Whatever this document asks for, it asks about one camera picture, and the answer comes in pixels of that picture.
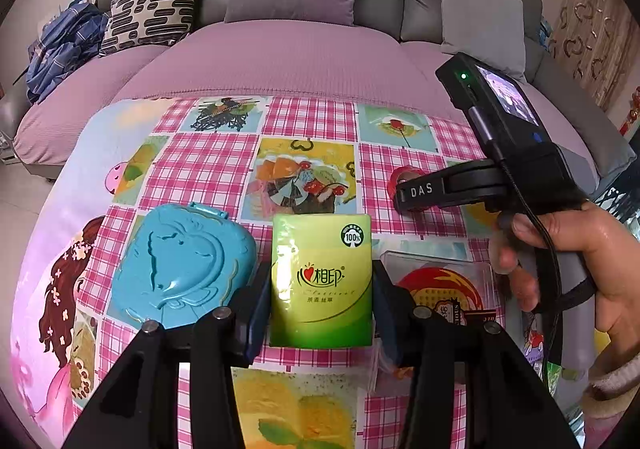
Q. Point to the person's right forearm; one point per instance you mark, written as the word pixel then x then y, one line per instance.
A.
pixel 620 379

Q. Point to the purple sofa cover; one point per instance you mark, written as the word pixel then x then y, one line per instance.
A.
pixel 300 59

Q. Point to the grey pillow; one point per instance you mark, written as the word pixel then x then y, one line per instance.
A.
pixel 480 19

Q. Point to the blue plastic bag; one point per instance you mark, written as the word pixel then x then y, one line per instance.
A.
pixel 545 34

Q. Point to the clear box with red card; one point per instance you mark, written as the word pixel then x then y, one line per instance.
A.
pixel 440 289

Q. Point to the teal plastic toy box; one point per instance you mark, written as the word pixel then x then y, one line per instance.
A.
pixel 175 264

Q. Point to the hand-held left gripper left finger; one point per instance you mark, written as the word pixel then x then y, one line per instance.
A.
pixel 255 309

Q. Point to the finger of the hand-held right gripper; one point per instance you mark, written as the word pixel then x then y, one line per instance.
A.
pixel 425 190

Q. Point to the person's right hand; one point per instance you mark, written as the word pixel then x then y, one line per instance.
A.
pixel 610 259

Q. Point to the pink plaid printed tablecloth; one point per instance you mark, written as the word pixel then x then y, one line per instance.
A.
pixel 310 119

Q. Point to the red hanging ornament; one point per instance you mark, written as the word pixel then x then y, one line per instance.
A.
pixel 632 114

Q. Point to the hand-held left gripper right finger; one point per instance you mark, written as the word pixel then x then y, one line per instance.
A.
pixel 387 319

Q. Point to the green tissue pack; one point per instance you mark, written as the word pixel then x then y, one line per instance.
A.
pixel 320 279

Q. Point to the black white patterned pillow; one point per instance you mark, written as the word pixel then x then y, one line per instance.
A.
pixel 150 4

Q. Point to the beige patterned curtain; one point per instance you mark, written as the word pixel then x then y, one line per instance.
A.
pixel 590 29

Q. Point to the blue plaid clothing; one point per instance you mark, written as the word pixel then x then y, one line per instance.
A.
pixel 60 49

